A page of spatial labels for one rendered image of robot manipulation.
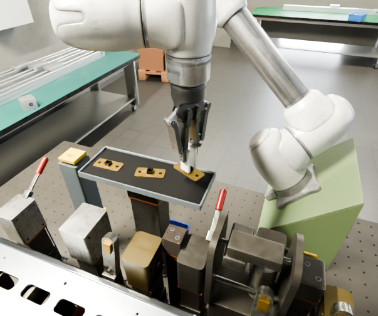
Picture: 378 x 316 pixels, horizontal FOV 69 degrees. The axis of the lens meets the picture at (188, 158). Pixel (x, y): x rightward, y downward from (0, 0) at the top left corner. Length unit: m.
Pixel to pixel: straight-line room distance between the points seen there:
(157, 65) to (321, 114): 3.65
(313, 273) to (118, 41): 0.60
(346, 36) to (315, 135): 5.72
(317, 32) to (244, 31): 5.65
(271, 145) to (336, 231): 0.36
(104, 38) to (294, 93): 0.72
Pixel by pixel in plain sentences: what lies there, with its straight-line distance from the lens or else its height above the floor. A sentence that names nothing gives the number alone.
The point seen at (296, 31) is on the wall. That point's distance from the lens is 6.67.
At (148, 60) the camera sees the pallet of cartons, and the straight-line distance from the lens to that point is 4.51.
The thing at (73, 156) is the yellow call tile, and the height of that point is 1.16.
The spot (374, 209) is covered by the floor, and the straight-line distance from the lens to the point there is 2.70.
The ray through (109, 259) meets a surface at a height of 1.04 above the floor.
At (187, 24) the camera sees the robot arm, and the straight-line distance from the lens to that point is 0.51.
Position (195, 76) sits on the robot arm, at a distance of 0.54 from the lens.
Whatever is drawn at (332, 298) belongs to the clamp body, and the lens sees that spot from 0.73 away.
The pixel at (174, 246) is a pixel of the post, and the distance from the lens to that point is 0.71.
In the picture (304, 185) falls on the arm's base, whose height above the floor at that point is 0.97.
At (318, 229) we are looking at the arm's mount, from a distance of 1.06.
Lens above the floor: 1.66
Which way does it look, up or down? 37 degrees down
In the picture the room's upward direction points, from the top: straight up
